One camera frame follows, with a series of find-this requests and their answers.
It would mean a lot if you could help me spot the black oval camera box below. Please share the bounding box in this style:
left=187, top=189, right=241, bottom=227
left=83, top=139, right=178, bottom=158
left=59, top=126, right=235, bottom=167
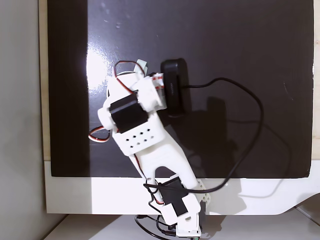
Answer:
left=159, top=57, right=192, bottom=118

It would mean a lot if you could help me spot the pale green cup with handle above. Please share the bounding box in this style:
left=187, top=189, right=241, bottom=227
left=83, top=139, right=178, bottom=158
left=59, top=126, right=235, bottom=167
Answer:
left=134, top=58, right=149, bottom=75

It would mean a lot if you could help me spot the red black servo wire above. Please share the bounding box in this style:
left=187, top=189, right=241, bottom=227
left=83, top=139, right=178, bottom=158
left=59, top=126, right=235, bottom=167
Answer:
left=88, top=125, right=112, bottom=144
left=113, top=60, right=149, bottom=96

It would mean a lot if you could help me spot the black table mat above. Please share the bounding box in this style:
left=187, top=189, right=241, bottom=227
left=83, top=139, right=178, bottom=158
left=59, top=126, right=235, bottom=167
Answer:
left=46, top=0, right=315, bottom=180

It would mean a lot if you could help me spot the black base power cable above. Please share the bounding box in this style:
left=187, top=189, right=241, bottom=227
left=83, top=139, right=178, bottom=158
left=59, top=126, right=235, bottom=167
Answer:
left=134, top=214, right=177, bottom=238

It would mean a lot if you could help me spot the black camera cable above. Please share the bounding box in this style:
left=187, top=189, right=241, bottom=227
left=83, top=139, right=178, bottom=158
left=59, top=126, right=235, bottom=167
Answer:
left=143, top=77, right=265, bottom=199

